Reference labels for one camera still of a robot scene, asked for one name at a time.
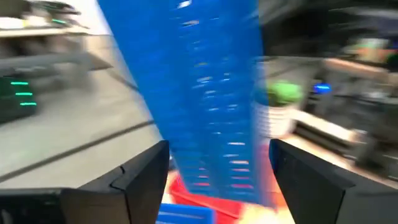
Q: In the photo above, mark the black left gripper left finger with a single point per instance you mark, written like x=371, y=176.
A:
x=93, y=202

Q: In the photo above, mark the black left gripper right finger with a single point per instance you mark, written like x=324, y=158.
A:
x=326, y=199

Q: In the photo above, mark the red plastic slotted basket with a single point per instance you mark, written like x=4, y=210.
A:
x=217, y=207

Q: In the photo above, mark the blue plastic slotted basket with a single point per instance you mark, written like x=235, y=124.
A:
x=183, y=214
x=192, y=93

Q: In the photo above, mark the green plant in white pot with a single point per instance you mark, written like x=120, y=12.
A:
x=280, y=105

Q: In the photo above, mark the black device with green lights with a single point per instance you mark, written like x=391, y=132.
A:
x=17, y=96

